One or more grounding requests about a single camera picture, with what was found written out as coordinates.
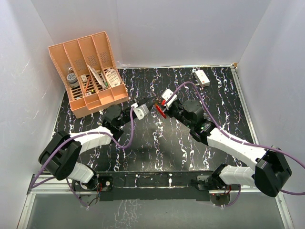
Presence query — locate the aluminium frame rail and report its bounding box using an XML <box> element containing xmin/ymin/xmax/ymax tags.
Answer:
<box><xmin>231</xmin><ymin>64</ymin><xmax>265</xmax><ymax>158</ymax></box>

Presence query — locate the small white card box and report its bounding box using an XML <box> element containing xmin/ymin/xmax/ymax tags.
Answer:
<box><xmin>81</xmin><ymin>74</ymin><xmax>88</xmax><ymax>83</ymax></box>

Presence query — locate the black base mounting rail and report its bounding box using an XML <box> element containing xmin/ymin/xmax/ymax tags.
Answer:
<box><xmin>71</xmin><ymin>171</ymin><xmax>236</xmax><ymax>202</ymax></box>

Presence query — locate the orange pencil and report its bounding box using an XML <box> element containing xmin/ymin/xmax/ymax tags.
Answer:
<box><xmin>84</xmin><ymin>76</ymin><xmax>91</xmax><ymax>94</ymax></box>

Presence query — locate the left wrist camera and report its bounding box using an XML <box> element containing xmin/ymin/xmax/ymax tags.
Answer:
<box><xmin>131</xmin><ymin>102</ymin><xmax>150</xmax><ymax>121</ymax></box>

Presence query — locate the red black keyring holder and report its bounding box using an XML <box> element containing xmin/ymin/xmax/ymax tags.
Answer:
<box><xmin>155</xmin><ymin>101</ymin><xmax>167</xmax><ymax>119</ymax></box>

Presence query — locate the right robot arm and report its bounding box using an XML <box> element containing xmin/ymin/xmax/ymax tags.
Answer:
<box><xmin>156</xmin><ymin>100</ymin><xmax>292</xmax><ymax>197</ymax></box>

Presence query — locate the white paper packet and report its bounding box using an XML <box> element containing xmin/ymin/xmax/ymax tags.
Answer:
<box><xmin>87</xmin><ymin>65</ymin><xmax>107</xmax><ymax>90</ymax></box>

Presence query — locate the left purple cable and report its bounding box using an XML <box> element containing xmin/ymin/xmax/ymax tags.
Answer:
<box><xmin>30</xmin><ymin>106</ymin><xmax>137</xmax><ymax>208</ymax></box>

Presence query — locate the peach plastic desk organizer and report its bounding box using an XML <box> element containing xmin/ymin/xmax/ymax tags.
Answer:
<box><xmin>48</xmin><ymin>31</ymin><xmax>129</xmax><ymax>118</ymax></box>

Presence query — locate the white labelled pouch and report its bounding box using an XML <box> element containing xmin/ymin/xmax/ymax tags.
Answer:
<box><xmin>105</xmin><ymin>68</ymin><xmax>122</xmax><ymax>87</ymax></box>

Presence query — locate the white box red label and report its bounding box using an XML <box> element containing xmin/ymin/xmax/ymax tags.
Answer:
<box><xmin>194</xmin><ymin>70</ymin><xmax>210</xmax><ymax>87</ymax></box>

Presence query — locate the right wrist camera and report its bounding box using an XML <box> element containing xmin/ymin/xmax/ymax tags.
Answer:
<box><xmin>161</xmin><ymin>89</ymin><xmax>177</xmax><ymax>107</ymax></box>

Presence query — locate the grey round jar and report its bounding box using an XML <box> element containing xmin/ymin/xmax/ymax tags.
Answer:
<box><xmin>66</xmin><ymin>73</ymin><xmax>79</xmax><ymax>88</ymax></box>

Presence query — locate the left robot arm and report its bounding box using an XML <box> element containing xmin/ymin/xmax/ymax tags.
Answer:
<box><xmin>38</xmin><ymin>96</ymin><xmax>156</xmax><ymax>190</ymax></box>

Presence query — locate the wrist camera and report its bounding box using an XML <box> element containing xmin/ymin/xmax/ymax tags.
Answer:
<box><xmin>161</xmin><ymin>89</ymin><xmax>177</xmax><ymax>107</ymax></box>
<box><xmin>131</xmin><ymin>102</ymin><xmax>150</xmax><ymax>121</ymax></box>

